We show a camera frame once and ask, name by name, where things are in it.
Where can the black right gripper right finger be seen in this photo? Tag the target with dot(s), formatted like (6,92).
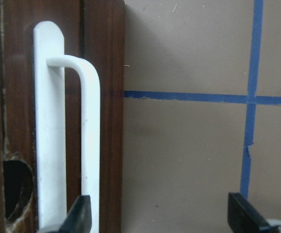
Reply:
(243,217)

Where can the white drawer handle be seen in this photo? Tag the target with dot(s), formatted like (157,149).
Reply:
(50,62)

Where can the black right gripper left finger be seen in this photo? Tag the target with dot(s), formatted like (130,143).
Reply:
(79,218)

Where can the dark brown wooden cabinet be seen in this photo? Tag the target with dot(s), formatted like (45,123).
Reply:
(93,30)

